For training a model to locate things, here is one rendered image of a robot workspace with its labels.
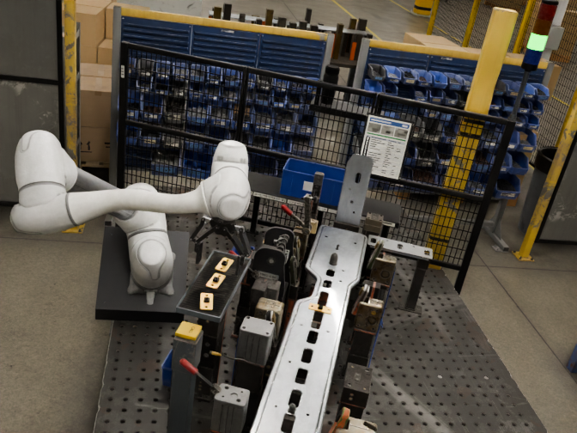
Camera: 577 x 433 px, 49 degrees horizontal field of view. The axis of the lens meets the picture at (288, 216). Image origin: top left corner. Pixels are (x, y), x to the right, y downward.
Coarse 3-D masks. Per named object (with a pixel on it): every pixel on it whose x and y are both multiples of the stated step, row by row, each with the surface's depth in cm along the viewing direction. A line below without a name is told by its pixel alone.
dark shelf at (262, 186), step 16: (256, 176) 315; (272, 176) 318; (256, 192) 300; (272, 192) 300; (320, 208) 296; (336, 208) 296; (368, 208) 301; (384, 208) 304; (400, 208) 307; (384, 224) 293
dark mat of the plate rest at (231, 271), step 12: (216, 264) 212; (204, 276) 204; (228, 276) 206; (240, 276) 207; (192, 288) 197; (204, 288) 198; (228, 288) 200; (192, 300) 191; (216, 300) 193; (204, 312) 187; (216, 312) 188
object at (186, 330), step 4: (184, 324) 180; (188, 324) 181; (192, 324) 181; (180, 328) 178; (184, 328) 179; (188, 328) 179; (192, 328) 179; (196, 328) 179; (200, 328) 180; (176, 332) 176; (180, 332) 177; (184, 332) 177; (188, 332) 177; (192, 332) 178; (196, 332) 178; (180, 336) 177; (184, 336) 176; (188, 336) 176; (192, 336) 176; (196, 336) 176
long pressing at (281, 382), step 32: (320, 256) 259; (352, 256) 263; (320, 288) 238; (288, 320) 216; (288, 352) 201; (320, 352) 204; (288, 384) 188; (320, 384) 190; (256, 416) 174; (320, 416) 179
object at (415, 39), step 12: (408, 36) 577; (420, 36) 575; (432, 36) 586; (456, 48) 547; (468, 48) 557; (540, 60) 557; (552, 72) 544; (552, 84) 550; (528, 156) 580; (396, 192) 582; (408, 192) 575
